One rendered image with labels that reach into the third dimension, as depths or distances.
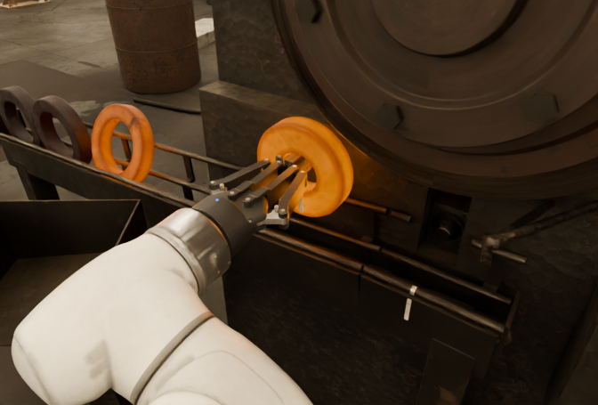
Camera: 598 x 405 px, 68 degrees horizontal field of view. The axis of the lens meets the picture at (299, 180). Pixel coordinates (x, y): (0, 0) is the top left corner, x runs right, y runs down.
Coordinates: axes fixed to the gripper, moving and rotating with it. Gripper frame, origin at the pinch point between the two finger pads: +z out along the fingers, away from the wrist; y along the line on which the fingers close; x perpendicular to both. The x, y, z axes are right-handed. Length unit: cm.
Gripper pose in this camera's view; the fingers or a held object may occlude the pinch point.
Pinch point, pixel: (302, 158)
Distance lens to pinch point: 65.2
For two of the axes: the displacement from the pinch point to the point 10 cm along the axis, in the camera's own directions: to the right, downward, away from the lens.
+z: 5.6, -4.8, 6.8
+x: -0.3, -8.3, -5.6
